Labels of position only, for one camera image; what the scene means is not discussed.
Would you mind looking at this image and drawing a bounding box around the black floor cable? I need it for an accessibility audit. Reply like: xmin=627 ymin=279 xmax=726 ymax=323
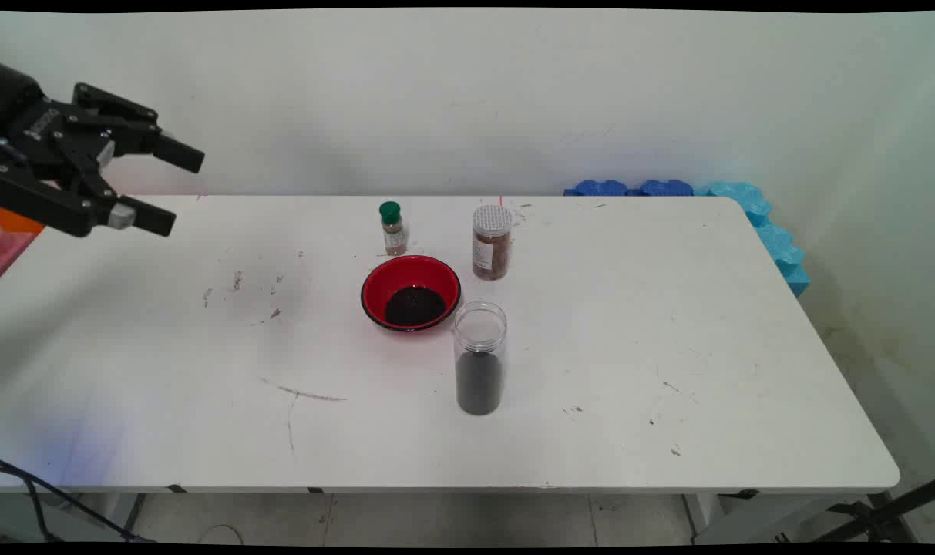
xmin=0 ymin=459 xmax=156 ymax=544

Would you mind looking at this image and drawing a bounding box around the pink object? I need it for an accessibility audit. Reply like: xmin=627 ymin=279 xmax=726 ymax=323
xmin=0 ymin=230 xmax=36 ymax=278

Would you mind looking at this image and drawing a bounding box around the red bowl with black powder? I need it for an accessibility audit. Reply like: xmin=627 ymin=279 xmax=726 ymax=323
xmin=360 ymin=255 xmax=462 ymax=333

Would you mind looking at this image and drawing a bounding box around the small green-capped spice bottle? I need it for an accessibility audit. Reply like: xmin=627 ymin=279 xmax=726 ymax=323
xmin=378 ymin=201 xmax=409 ymax=257

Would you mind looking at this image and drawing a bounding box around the light blue foam mat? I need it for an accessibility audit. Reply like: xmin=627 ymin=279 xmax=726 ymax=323
xmin=695 ymin=181 xmax=812 ymax=298

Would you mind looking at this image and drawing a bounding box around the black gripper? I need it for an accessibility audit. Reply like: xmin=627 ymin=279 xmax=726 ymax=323
xmin=0 ymin=62 xmax=206 ymax=238

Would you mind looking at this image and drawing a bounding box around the grey table leg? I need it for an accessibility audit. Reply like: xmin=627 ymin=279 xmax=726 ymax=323
xmin=0 ymin=493 xmax=140 ymax=544

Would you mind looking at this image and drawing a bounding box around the black stand bar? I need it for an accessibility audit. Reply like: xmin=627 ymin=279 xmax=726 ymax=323
xmin=810 ymin=478 xmax=935 ymax=544

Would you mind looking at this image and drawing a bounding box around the clear jar with black powder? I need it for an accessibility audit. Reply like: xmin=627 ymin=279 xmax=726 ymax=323
xmin=452 ymin=301 xmax=508 ymax=417

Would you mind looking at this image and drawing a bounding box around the white-lidded brown spice jar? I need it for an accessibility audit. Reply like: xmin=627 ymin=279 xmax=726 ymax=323
xmin=471 ymin=204 xmax=513 ymax=281

